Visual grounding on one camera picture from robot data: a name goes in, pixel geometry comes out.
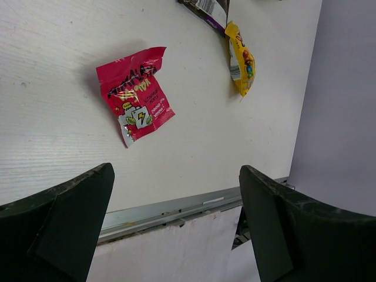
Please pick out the yellow M&M's packet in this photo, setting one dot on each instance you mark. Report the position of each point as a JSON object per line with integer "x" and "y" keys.
{"x": 242, "y": 62}

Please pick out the red snack packet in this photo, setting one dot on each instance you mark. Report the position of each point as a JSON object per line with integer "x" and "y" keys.
{"x": 131, "y": 90}

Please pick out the brown chocolate bar wrapper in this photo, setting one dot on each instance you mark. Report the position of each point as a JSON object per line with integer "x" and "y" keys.
{"x": 213, "y": 12}

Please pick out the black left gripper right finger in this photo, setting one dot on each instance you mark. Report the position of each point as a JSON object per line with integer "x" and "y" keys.
{"x": 298, "y": 238}

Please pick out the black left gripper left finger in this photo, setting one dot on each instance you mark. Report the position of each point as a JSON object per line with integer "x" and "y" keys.
{"x": 52, "y": 235}

